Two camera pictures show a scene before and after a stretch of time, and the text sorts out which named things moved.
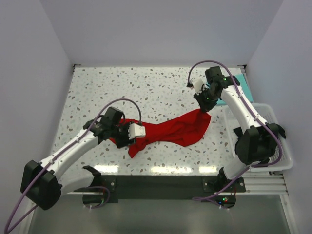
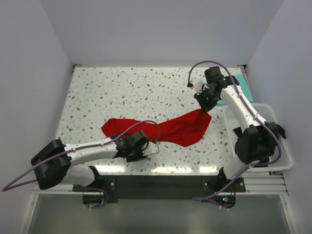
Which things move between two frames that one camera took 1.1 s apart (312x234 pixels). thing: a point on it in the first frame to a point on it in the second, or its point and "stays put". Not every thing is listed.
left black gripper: x=126 y=141 to x=139 y=156
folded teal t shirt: x=245 y=87 stays put
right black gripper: x=204 y=107 stays put
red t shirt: x=190 y=129 stays put
